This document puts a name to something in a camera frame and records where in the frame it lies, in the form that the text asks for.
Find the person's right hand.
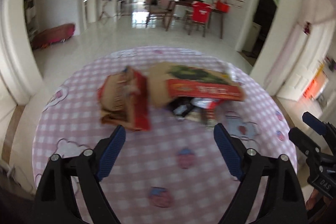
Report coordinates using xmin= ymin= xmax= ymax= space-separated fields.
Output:
xmin=305 ymin=186 xmax=328 ymax=219

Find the pink padded bench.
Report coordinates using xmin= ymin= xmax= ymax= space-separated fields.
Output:
xmin=31 ymin=24 xmax=76 ymax=50

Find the red shirt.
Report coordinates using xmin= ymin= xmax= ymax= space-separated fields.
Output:
xmin=191 ymin=2 xmax=213 ymax=23

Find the torn red cardboard box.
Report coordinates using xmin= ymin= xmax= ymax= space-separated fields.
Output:
xmin=97 ymin=67 xmax=153 ymax=132

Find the wooden tripod stand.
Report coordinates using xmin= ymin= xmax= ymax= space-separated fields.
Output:
xmin=98 ymin=1 xmax=111 ymax=21

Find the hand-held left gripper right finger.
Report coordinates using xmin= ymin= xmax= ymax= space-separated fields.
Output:
xmin=213 ymin=123 xmax=307 ymax=224

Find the red basket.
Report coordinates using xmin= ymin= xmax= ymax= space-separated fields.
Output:
xmin=215 ymin=0 xmax=231 ymax=14

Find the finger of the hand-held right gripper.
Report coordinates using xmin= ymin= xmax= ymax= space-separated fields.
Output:
xmin=289 ymin=127 xmax=322 ymax=157
xmin=302 ymin=112 xmax=336 ymax=136

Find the wooden chair with red shirt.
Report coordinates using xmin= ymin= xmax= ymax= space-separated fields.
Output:
xmin=183 ymin=2 xmax=214 ymax=37

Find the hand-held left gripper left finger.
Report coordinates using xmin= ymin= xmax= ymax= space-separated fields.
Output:
xmin=34 ymin=124 xmax=126 ymax=224

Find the crumpled white wrapper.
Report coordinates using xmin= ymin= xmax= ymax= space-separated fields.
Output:
xmin=219 ymin=61 xmax=238 ymax=81

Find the orange hanging cloth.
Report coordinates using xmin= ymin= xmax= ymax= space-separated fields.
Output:
xmin=303 ymin=74 xmax=328 ymax=100

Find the white cabinet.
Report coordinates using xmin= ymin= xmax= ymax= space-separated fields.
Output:
xmin=243 ymin=23 xmax=262 ymax=53

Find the white and red wrapper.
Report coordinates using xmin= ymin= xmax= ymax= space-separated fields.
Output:
xmin=192 ymin=98 xmax=224 ymax=112

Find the striped dark wrapper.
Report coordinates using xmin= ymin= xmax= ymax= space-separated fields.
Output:
xmin=201 ymin=108 xmax=219 ymax=130

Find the wooden dining chair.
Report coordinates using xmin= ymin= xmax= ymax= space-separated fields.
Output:
xmin=146 ymin=0 xmax=175 ymax=29

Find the pink checked tablecloth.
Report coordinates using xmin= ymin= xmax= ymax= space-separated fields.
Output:
xmin=31 ymin=46 xmax=298 ymax=224

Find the dark wooden dining table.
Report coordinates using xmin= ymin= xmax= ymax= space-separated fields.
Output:
xmin=171 ymin=0 xmax=227 ymax=40

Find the red and green cardboard box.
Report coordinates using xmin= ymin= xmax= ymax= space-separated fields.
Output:
xmin=147 ymin=62 xmax=246 ymax=109

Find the black snack packet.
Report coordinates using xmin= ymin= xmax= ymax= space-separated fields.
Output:
xmin=168 ymin=98 xmax=195 ymax=119

